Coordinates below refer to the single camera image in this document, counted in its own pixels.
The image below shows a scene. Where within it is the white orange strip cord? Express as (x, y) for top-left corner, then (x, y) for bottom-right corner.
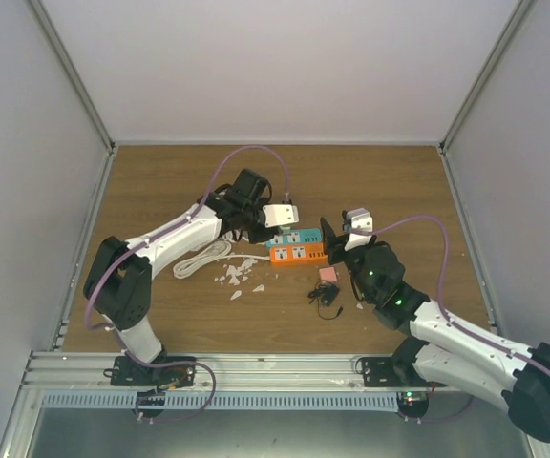
(172, 239), (272, 281)

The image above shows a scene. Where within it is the black adapter with cable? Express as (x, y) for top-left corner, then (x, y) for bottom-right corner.
(307, 281), (343, 321)

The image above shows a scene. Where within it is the pink plug adapter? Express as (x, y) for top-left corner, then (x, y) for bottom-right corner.
(319, 266), (338, 282)

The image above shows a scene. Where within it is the right aluminium frame post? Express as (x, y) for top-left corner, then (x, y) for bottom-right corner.
(437, 0), (536, 156)

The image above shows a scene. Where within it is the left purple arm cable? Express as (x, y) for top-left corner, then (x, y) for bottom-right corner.
(85, 144), (293, 368)

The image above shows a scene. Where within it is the white debris pile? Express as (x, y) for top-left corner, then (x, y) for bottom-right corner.
(213, 262), (264, 302)

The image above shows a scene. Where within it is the orange power strip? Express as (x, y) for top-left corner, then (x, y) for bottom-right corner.
(269, 243), (328, 266)

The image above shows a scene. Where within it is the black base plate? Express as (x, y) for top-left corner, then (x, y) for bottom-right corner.
(351, 356), (434, 388)
(103, 356), (197, 388)

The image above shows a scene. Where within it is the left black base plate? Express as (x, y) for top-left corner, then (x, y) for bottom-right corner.
(103, 356), (197, 388)

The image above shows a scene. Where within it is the left aluminium frame post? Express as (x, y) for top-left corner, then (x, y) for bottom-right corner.
(25, 0), (116, 155)

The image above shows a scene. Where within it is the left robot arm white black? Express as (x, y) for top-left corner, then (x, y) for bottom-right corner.
(83, 169), (298, 385)

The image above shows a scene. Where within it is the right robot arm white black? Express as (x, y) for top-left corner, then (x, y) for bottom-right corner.
(320, 208), (550, 443)

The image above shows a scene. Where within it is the aluminium frame post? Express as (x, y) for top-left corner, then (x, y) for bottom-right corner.
(25, 0), (116, 155)
(437, 0), (536, 156)

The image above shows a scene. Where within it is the slotted grey cable duct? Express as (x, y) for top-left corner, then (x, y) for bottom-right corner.
(42, 390), (398, 412)

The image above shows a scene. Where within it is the teal power strip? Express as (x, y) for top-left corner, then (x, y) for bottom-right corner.
(265, 228), (322, 249)

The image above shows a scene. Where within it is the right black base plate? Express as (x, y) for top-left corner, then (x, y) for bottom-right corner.
(351, 356), (434, 388)

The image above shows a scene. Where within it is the aluminium front rail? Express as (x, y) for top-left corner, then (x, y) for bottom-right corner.
(21, 352), (537, 390)

